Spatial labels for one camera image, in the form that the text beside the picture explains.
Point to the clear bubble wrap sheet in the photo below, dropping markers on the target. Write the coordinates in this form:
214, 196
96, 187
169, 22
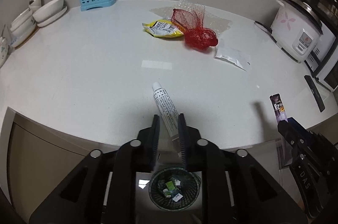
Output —
217, 24

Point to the white patterned bowl stack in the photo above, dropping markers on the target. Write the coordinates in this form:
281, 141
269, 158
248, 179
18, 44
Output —
22, 27

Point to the dark coffee stick sachet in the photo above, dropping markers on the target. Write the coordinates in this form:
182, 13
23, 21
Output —
278, 107

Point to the black mesh trash bin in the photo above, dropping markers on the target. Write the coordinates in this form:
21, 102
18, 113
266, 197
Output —
174, 189

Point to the white microwave oven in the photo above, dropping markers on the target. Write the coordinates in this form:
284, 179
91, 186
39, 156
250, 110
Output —
322, 61

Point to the white plastic pouch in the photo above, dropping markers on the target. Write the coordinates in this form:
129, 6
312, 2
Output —
233, 56

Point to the yellow snack bag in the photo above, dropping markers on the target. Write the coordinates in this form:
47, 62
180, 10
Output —
162, 29

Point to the stacked white bowls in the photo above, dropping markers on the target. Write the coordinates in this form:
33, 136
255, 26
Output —
49, 13

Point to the black remote control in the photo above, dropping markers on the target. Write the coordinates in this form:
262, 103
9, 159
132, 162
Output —
315, 92

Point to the white printed tube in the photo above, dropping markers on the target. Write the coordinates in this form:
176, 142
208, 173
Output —
167, 110

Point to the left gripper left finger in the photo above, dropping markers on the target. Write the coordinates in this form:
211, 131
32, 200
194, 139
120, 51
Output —
152, 142

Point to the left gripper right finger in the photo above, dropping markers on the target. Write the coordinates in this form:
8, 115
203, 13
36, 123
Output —
184, 138

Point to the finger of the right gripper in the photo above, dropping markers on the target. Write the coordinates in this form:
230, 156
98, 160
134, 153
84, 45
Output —
289, 133
297, 126

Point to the red mesh net bag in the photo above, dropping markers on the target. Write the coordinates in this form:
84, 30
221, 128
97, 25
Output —
191, 24

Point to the white floral rice cooker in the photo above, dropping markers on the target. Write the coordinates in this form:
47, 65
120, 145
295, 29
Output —
296, 28

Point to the white ceramic spoon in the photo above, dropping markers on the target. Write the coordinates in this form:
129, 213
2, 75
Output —
34, 5

